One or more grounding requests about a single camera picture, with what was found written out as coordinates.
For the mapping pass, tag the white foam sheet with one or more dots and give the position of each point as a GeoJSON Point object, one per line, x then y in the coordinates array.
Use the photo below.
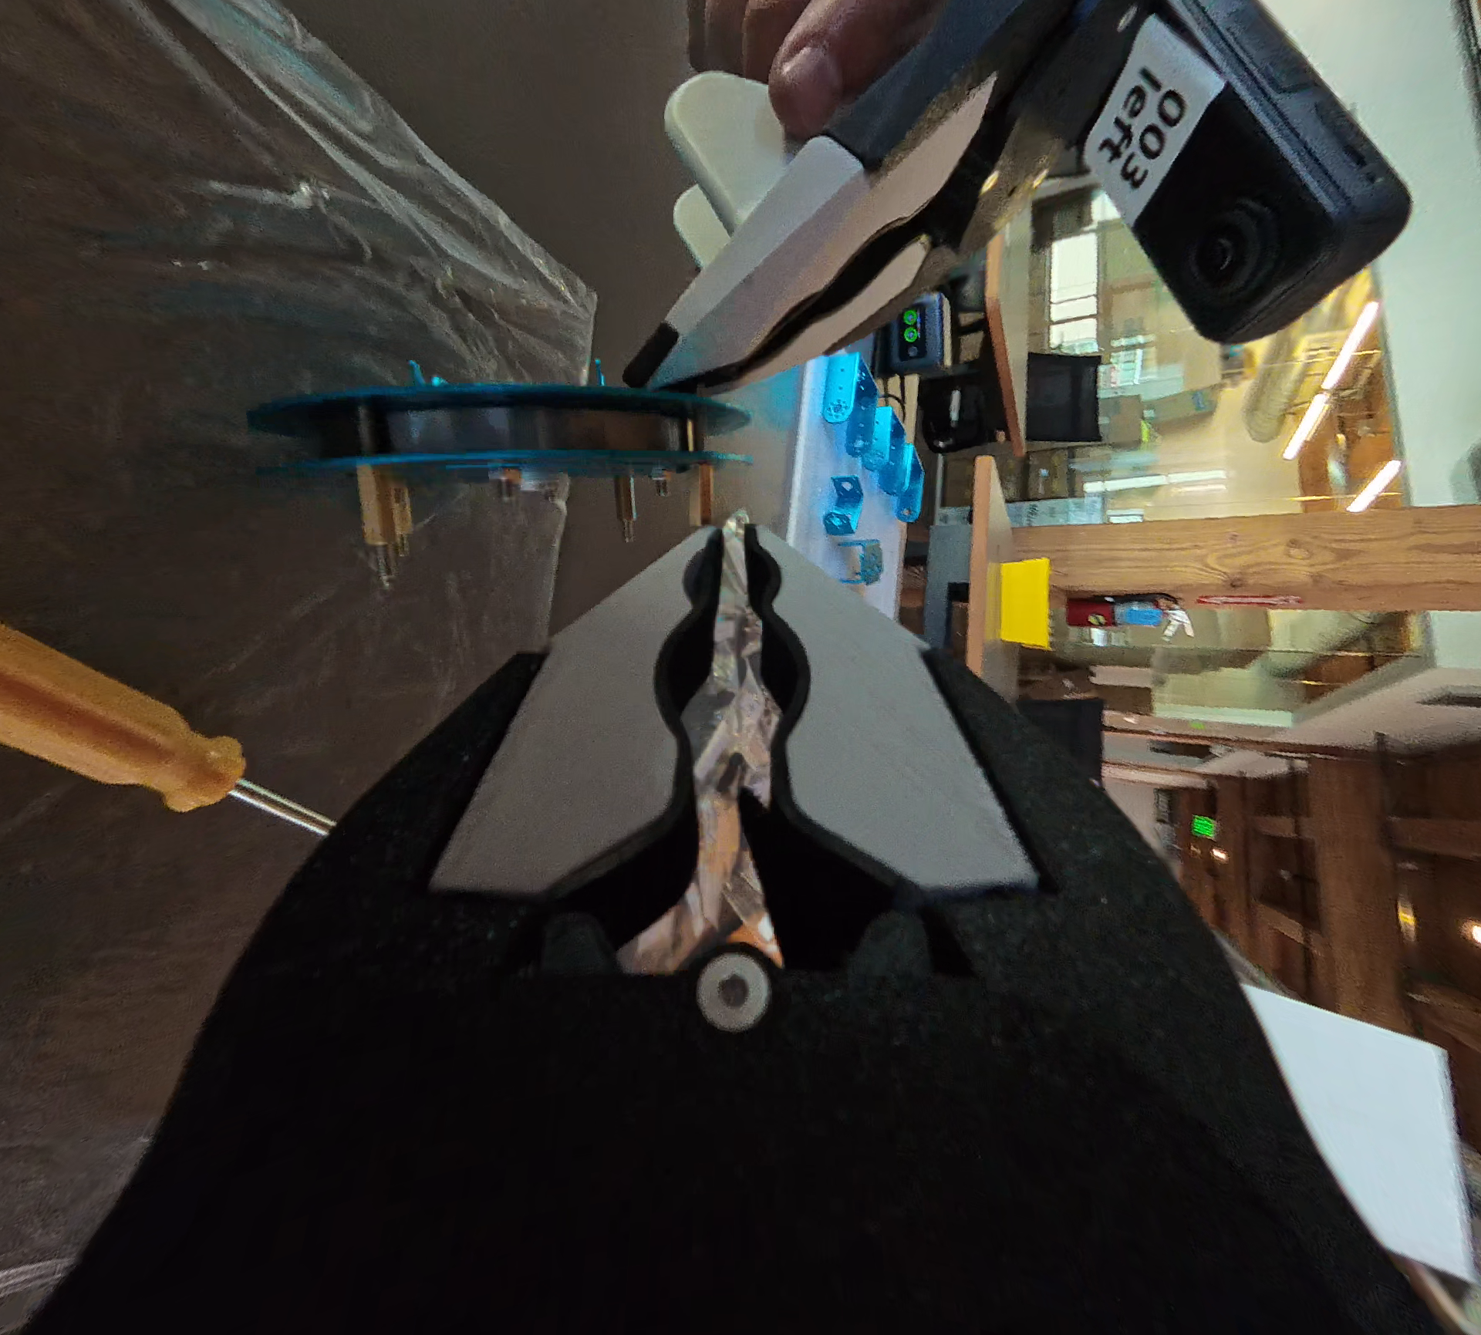
{"type": "Point", "coordinates": [809, 456]}

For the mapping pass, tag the printed instruction sheet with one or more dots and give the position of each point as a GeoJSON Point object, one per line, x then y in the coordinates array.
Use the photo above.
{"type": "Point", "coordinates": [1364, 1127]}

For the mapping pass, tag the large clear plastic bag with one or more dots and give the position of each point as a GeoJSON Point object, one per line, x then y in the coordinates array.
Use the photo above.
{"type": "Point", "coordinates": [289, 260]}

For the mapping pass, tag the black monitor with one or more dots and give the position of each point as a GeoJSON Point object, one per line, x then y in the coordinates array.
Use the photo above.
{"type": "Point", "coordinates": [1062, 398]}

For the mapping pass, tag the yellow sign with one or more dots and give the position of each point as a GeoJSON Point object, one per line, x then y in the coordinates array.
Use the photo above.
{"type": "Point", "coordinates": [1023, 605]}

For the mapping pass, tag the dark blue folded bracket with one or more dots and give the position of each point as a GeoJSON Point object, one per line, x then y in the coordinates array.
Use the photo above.
{"type": "Point", "coordinates": [861, 562]}

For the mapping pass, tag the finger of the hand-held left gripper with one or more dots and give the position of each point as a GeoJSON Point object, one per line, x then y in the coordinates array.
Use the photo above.
{"type": "Point", "coordinates": [867, 301]}
{"type": "Point", "coordinates": [809, 236]}

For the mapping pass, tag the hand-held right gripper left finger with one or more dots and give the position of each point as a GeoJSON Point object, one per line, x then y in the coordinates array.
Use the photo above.
{"type": "Point", "coordinates": [579, 780]}

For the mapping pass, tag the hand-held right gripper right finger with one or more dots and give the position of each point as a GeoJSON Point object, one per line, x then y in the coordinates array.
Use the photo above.
{"type": "Point", "coordinates": [902, 780]}

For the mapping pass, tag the small clear screw bag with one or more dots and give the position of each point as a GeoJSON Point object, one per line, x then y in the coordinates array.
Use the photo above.
{"type": "Point", "coordinates": [729, 710]}

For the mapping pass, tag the small blue U-shaped bracket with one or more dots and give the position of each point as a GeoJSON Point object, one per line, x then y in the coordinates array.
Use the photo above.
{"type": "Point", "coordinates": [844, 507]}

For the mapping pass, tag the wooden shelf frame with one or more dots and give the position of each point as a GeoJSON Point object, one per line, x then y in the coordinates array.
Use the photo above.
{"type": "Point", "coordinates": [1249, 548]}

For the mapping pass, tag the blue round metal turntable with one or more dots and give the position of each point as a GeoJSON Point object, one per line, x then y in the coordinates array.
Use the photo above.
{"type": "Point", "coordinates": [520, 427]}

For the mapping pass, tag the green-lit device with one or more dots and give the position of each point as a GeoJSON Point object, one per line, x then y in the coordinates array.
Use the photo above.
{"type": "Point", "coordinates": [914, 334]}

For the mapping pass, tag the blue round-ended metal bracket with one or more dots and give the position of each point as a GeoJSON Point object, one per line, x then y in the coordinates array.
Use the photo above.
{"type": "Point", "coordinates": [844, 386]}
{"type": "Point", "coordinates": [873, 445]}
{"type": "Point", "coordinates": [908, 486]}

